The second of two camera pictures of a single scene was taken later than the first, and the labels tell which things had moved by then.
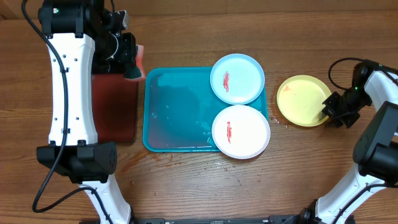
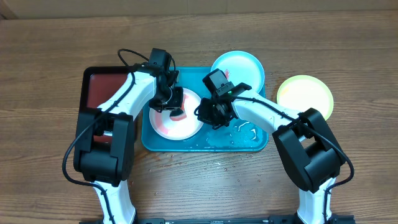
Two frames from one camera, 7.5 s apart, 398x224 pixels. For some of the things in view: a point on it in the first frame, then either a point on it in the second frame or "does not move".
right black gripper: [334, 118] to [206, 119]
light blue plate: [237, 79] does not move
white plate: [240, 132] to [165, 126]
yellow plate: [300, 99] does not move
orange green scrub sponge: [137, 72] to [178, 114]
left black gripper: [127, 58] to [175, 103]
